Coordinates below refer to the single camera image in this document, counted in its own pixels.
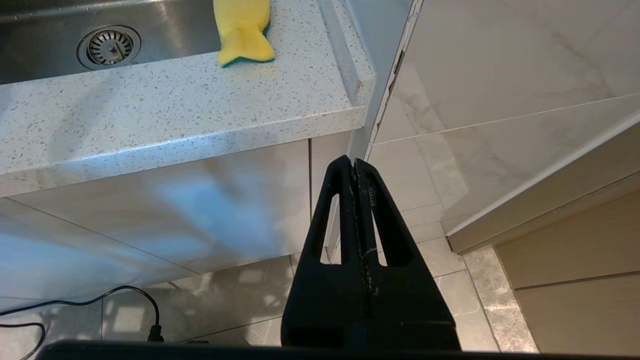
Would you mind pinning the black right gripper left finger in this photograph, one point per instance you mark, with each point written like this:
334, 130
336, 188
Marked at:
325, 300

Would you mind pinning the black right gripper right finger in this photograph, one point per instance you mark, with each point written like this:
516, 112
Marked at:
410, 305

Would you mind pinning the yellow sponge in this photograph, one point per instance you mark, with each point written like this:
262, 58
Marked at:
242, 30

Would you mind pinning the stainless steel sink basin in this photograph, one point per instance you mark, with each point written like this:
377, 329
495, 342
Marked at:
50, 30

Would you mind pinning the wooden cabinet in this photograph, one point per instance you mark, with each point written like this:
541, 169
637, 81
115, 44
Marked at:
575, 250

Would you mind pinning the glossy white base cabinet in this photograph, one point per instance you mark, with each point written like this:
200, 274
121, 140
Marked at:
150, 215

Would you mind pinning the round metal drain strainer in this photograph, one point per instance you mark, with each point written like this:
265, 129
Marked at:
108, 47

